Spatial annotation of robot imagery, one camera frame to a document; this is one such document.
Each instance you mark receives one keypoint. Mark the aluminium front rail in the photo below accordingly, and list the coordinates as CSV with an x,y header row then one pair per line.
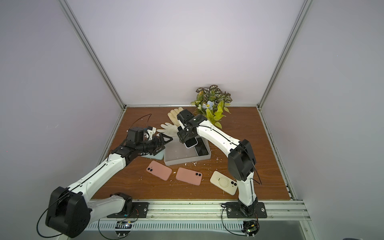
x,y
209,210

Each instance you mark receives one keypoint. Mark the mint green phone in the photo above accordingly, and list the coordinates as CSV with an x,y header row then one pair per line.
x,y
159,156

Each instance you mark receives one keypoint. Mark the artificial plant in vase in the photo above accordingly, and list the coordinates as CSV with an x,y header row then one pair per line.
x,y
211,103

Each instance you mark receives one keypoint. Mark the cream rubber glove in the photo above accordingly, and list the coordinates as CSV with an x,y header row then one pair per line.
x,y
173,116

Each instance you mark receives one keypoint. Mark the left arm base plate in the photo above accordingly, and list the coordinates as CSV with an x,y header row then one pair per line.
x,y
137,210

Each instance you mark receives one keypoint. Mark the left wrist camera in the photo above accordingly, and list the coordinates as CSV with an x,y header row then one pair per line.
x,y
149,133

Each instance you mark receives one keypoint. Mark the left connector board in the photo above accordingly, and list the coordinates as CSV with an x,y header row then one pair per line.
x,y
123,228

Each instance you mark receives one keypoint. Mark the white cotton glove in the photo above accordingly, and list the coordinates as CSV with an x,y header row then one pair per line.
x,y
168,129

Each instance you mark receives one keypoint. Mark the cream white phone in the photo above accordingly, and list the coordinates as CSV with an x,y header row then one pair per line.
x,y
224,183

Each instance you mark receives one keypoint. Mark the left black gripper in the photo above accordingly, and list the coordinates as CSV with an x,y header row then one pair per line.
x,y
156,145

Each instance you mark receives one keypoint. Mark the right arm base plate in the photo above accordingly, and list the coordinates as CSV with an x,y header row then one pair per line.
x,y
236,210

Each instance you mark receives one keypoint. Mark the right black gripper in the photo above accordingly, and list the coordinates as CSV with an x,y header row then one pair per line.
x,y
185,132

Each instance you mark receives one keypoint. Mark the pink phone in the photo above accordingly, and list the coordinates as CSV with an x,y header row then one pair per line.
x,y
189,176
159,170

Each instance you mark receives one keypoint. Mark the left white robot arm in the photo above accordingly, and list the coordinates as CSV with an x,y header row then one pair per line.
x,y
71,209

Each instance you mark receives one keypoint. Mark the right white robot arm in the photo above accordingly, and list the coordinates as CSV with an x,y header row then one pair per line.
x,y
241,157

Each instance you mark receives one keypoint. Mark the grey plastic storage box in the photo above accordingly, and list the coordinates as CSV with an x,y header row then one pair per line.
x,y
176,153

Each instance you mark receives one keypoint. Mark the right connector board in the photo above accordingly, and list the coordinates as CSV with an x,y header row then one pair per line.
x,y
251,228

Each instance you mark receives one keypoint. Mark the connector board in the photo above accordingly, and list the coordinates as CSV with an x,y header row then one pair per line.
x,y
123,228
251,228

